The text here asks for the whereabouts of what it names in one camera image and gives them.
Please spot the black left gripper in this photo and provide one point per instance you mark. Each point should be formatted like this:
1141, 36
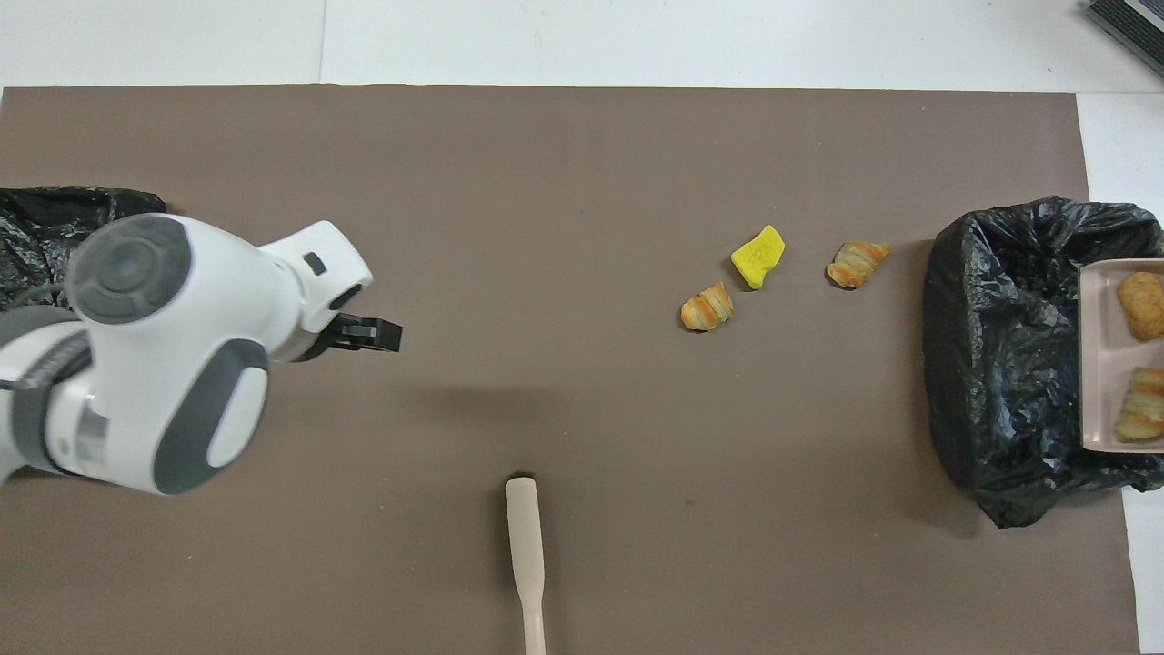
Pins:
329, 344

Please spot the beige hand brush black bristles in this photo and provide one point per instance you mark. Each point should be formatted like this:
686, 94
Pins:
526, 537

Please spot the striped croissant piece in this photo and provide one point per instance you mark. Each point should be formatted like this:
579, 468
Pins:
857, 264
707, 308
1144, 405

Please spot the yellow sponge piece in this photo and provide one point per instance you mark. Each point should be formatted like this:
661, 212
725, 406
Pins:
757, 257

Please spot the beige plastic dustpan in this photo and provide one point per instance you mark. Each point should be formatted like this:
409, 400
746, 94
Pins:
1100, 364

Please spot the brown fried nugget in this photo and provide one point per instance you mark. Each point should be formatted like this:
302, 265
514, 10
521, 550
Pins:
1142, 306

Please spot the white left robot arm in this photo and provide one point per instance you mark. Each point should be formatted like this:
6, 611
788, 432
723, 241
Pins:
164, 364

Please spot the black plastic trash bag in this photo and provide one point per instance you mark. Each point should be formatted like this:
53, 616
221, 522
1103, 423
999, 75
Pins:
1000, 364
55, 223

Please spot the brown table mat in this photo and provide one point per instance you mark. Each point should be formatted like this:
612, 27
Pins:
546, 182

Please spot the dark ribbed box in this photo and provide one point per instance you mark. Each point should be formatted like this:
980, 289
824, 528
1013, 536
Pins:
1137, 23

